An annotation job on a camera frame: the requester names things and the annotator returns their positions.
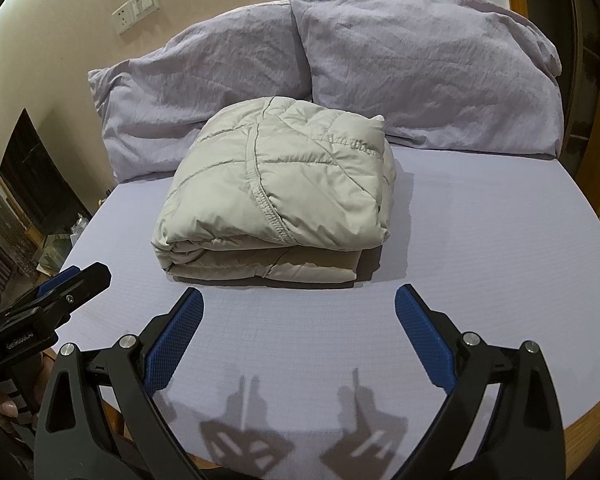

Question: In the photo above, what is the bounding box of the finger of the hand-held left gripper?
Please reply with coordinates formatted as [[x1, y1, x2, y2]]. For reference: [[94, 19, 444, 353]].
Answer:
[[0, 261, 112, 328], [35, 266, 81, 300]]

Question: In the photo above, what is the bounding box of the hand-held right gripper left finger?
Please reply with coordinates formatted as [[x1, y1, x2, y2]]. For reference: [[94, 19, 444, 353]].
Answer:
[[34, 287, 204, 480]]

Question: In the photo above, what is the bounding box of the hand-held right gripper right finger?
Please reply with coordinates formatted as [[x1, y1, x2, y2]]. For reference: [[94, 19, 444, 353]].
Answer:
[[394, 284, 567, 480]]

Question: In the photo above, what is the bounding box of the beige puffer jacket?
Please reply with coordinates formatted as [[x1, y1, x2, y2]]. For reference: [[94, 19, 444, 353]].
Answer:
[[151, 95, 398, 288]]

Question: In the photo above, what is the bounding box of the person's left hand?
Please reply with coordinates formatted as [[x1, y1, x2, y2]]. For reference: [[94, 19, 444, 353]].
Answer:
[[0, 387, 21, 436]]

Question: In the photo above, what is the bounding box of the glass side table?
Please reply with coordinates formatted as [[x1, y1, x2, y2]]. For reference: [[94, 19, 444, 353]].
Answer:
[[32, 215, 88, 268]]

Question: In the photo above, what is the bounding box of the dark patterned cabinet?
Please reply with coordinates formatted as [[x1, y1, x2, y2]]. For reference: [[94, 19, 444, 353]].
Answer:
[[0, 170, 36, 281]]

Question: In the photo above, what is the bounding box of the bed with lilac sheet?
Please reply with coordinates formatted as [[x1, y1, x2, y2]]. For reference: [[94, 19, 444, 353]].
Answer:
[[55, 145, 600, 466]]

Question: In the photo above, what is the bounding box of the lilac pillow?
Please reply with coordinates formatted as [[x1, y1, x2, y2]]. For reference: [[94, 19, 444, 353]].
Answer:
[[87, 2, 313, 184], [286, 0, 565, 157]]

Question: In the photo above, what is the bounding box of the white wall socket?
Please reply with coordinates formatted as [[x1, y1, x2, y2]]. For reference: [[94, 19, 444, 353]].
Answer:
[[111, 2, 137, 36]]

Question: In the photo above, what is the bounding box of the wooden door frame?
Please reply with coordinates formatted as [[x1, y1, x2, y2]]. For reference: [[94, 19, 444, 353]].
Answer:
[[507, 0, 600, 196]]

